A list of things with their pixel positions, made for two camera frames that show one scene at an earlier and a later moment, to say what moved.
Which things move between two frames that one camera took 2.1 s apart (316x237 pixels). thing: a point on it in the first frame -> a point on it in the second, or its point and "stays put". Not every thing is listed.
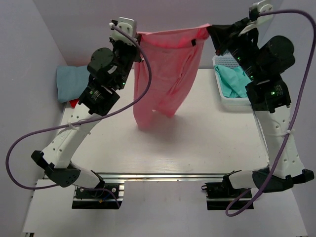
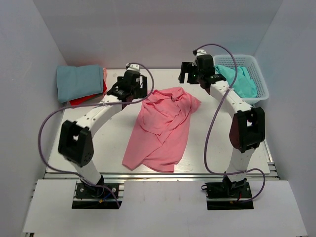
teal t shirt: (233, 81) stays put
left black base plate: (105, 196) stays put
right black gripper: (229, 36) -> (186, 73)
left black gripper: (136, 46) -> (142, 87)
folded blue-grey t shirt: (71, 81) stays put
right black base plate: (220, 195) stays put
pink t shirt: (175, 55) -> (159, 134)
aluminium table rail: (200, 176) stays put
